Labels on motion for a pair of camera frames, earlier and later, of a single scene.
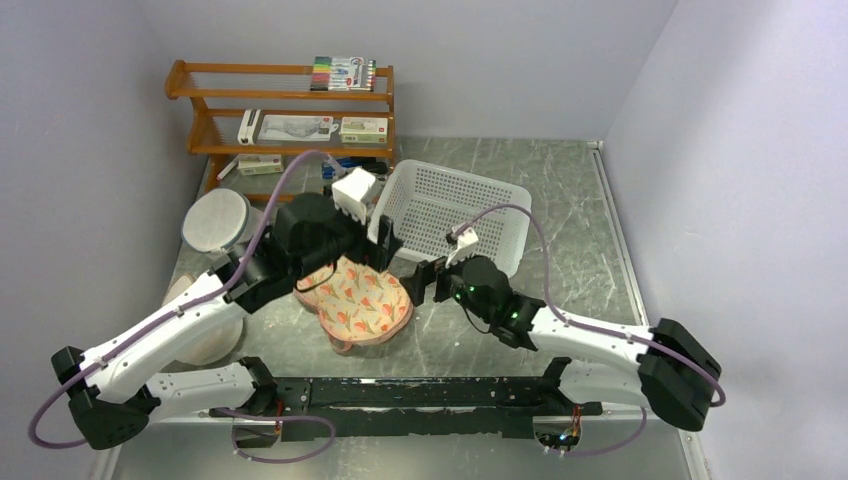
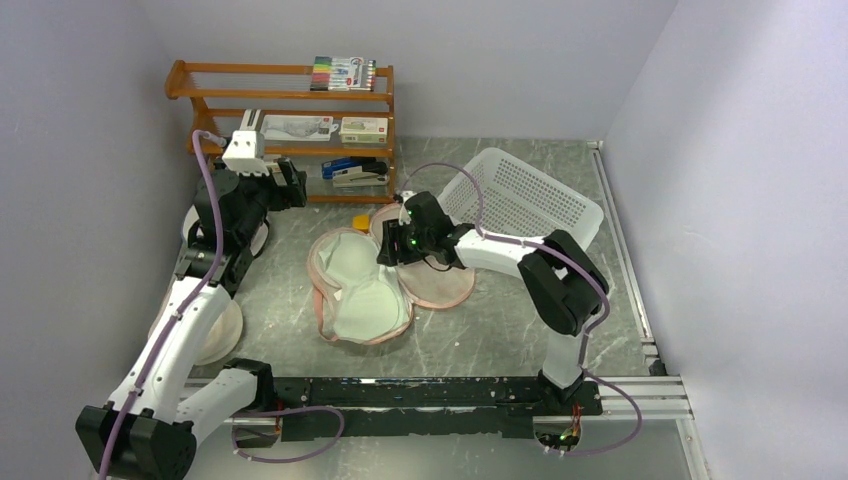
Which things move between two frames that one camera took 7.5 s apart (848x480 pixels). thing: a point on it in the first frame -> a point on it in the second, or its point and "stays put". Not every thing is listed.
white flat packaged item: (278, 127) stays put
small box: (349, 190) -> (241, 154)
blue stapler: (328, 171) stays put
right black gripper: (426, 273) -> (393, 251)
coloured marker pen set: (356, 73) stays put
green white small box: (363, 129) stays put
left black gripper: (376, 255) -> (283, 196)
